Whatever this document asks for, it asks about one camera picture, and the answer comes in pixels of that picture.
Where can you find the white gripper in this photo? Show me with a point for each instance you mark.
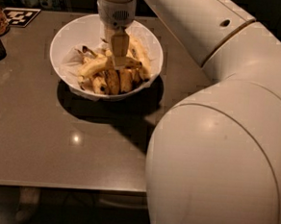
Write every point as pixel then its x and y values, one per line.
pixel 115 16

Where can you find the large front yellow banana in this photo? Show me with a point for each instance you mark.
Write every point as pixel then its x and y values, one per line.
pixel 99 64

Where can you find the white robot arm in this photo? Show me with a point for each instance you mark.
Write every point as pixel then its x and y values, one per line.
pixel 215 157

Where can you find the right curved yellow banana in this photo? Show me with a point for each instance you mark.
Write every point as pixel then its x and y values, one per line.
pixel 137 51

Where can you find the short lower right banana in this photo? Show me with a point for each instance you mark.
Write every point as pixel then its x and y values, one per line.
pixel 125 80

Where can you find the short banana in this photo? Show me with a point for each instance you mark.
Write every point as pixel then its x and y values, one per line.
pixel 125 80
pixel 112 81
pixel 99 85

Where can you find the white bowl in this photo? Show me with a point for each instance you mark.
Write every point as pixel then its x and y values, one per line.
pixel 88 30

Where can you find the short lower middle banana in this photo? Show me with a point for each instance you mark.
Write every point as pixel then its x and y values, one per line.
pixel 112 81

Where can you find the short lower left banana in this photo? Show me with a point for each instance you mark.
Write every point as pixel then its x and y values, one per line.
pixel 99 85

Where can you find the white paper bowl liner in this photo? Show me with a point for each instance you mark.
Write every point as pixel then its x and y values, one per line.
pixel 87 54

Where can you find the black white marker card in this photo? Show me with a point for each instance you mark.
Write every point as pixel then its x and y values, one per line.
pixel 20 17

